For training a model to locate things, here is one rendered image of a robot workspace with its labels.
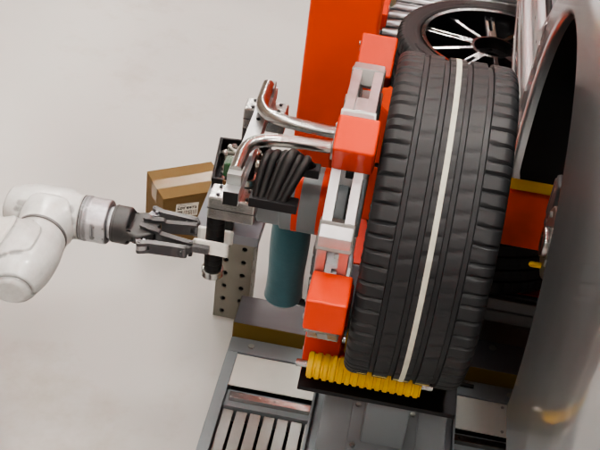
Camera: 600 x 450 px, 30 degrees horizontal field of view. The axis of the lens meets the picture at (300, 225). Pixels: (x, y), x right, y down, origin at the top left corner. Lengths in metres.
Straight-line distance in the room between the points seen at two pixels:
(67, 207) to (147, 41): 2.54
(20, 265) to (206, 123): 2.16
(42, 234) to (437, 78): 0.79
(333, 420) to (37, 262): 0.93
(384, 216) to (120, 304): 1.48
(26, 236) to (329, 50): 0.88
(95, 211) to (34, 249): 0.16
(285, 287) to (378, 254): 0.60
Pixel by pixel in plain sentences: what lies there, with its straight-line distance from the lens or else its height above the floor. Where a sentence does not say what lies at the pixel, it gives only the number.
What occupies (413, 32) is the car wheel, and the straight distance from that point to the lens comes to 3.83.
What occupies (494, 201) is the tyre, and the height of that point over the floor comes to 1.08.
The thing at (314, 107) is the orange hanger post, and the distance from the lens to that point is 2.68.
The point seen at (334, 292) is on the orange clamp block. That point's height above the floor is 0.88.
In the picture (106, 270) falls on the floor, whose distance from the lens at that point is 3.43.
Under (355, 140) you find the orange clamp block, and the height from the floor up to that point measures 1.14.
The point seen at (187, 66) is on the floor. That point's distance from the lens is 4.51.
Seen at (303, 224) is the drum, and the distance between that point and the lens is 2.25.
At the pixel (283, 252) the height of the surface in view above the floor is 0.64.
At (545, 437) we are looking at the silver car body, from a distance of 1.63.
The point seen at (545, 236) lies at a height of 0.88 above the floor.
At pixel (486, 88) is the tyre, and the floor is 1.18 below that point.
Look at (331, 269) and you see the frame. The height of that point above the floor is 0.62.
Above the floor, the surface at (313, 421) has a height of 0.15.
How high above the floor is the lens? 2.15
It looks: 36 degrees down
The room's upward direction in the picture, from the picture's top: 8 degrees clockwise
